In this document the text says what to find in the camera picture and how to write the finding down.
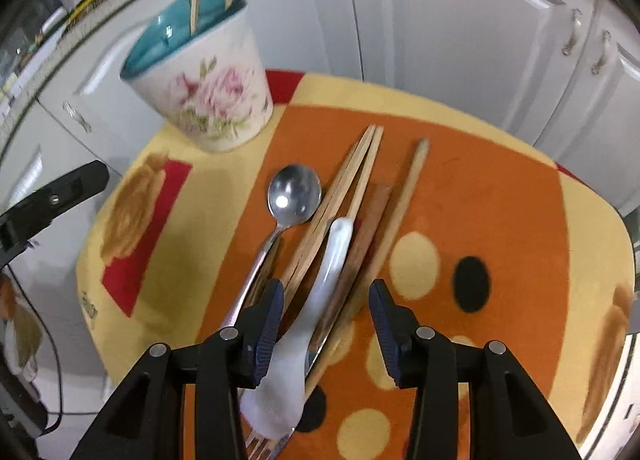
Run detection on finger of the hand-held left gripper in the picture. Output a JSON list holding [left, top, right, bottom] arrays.
[[0, 160, 110, 261]]

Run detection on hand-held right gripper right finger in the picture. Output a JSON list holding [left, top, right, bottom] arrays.
[[368, 279, 584, 460]]

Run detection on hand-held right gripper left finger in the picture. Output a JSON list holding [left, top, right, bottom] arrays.
[[70, 279, 286, 460]]

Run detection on white ceramic spoon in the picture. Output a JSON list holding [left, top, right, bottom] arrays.
[[239, 217, 357, 441]]

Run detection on metal fork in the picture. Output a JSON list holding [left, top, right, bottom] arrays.
[[244, 310, 346, 460]]

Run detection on metal spoon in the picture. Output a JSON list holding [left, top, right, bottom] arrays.
[[218, 163, 323, 332]]

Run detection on thick tan wooden chopstick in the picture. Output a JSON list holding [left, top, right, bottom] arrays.
[[302, 137, 431, 398]]

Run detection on floral cup with teal inside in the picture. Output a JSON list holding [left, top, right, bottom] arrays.
[[119, 0, 275, 153]]

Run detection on person's left hand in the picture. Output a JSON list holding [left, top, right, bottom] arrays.
[[0, 274, 45, 383]]

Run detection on white cabinet door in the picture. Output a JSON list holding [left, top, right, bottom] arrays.
[[532, 0, 640, 213], [37, 15, 201, 176], [344, 0, 598, 141], [0, 96, 127, 291], [235, 0, 365, 78]]

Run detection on orange and yellow printed mat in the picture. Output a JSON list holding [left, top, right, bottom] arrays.
[[75, 68, 637, 460]]

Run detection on black cable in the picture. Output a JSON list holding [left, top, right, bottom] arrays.
[[0, 260, 64, 437]]

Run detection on metal cabinet handle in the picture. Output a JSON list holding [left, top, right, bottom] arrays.
[[561, 8, 584, 58], [62, 100, 94, 134], [591, 30, 613, 76]]

